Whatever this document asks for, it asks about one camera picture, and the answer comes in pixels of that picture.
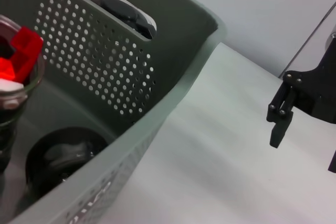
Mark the bright red toy brick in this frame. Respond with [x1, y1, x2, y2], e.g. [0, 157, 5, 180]
[0, 56, 16, 81]

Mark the dark red toy brick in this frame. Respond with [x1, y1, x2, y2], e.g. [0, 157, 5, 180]
[11, 26, 45, 83]

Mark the white toy brick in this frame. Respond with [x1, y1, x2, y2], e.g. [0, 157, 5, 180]
[0, 78, 25, 93]

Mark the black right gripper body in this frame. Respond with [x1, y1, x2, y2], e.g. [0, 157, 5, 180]
[282, 47, 336, 125]

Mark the grey perforated storage basket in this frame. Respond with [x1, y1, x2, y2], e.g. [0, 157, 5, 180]
[0, 0, 228, 224]

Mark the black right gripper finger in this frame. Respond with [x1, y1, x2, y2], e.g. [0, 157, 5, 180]
[328, 150, 336, 174]
[266, 76, 295, 148]

